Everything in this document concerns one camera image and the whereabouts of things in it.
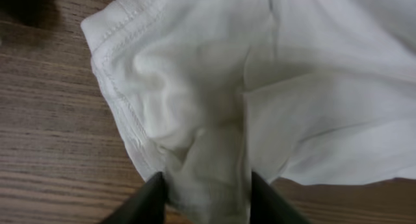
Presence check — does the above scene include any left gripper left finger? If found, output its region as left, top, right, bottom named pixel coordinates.
left=99, top=172, right=168, bottom=224

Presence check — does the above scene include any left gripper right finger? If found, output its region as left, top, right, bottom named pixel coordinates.
left=250, top=171, right=311, bottom=224

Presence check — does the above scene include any white t-shirt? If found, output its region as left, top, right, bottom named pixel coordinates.
left=81, top=0, right=415, bottom=223

